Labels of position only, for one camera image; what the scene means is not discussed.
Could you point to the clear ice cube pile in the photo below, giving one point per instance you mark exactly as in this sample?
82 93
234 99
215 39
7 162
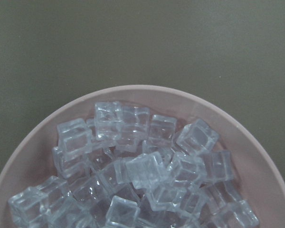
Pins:
129 168

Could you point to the pink bowl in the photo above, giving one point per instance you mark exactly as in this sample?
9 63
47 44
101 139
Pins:
258 178

